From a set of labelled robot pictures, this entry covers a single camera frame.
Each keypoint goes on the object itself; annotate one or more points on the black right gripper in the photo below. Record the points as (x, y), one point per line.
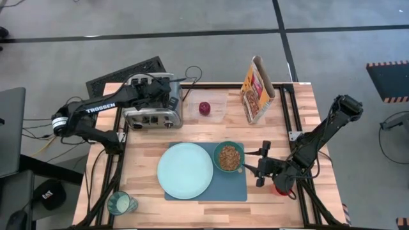
(270, 167)

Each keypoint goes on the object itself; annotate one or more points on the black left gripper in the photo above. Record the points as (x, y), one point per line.
(158, 91)

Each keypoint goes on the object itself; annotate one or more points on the green bowl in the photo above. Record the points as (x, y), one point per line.
(216, 156)

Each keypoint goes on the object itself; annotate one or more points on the dark red apple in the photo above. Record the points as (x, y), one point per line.
(204, 108)

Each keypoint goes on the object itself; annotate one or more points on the yellow raisin bran cereal box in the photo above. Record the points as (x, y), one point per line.
(259, 96)

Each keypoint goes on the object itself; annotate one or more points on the light blue plate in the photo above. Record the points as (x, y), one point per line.
(185, 171)

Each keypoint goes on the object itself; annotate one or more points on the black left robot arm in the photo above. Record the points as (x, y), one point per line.
(96, 110)

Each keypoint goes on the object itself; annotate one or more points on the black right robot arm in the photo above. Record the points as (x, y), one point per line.
(326, 127)

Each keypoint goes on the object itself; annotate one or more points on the spilled cereal flake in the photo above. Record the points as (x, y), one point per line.
(240, 170)

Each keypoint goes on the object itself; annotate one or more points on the brown cereal flakes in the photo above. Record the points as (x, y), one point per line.
(229, 158)

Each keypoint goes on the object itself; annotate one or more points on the blue placemat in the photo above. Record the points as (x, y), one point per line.
(227, 188)

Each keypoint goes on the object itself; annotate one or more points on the red cup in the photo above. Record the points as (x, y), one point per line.
(280, 192)

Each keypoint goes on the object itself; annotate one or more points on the silver four-slot toaster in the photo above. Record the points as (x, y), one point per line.
(153, 116)

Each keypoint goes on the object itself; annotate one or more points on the clear plastic container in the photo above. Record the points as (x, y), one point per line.
(219, 108)

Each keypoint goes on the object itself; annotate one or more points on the black perforated panel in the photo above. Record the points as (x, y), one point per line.
(102, 84)

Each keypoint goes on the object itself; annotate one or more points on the green glass tumbler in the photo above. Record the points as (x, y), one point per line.
(121, 203)

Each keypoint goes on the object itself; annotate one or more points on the grey floor device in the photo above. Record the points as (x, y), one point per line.
(396, 121)

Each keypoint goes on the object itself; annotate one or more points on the black mat with striped edge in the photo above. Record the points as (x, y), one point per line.
(390, 81)

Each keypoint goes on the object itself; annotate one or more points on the striped floor marker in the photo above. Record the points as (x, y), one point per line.
(403, 223)

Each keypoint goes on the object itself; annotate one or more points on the black cap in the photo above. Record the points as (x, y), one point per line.
(49, 195)

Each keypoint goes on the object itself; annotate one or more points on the grey laptop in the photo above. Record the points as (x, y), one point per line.
(11, 131)

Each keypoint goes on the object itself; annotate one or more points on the black shoe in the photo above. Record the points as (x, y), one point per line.
(3, 32)

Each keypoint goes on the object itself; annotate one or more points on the dark grey desk pad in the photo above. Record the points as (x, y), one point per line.
(16, 191)

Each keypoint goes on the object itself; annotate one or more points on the black computer mouse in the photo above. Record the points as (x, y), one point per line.
(16, 221)

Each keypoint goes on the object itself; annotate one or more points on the black aluminium table frame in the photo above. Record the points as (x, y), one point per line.
(223, 85)

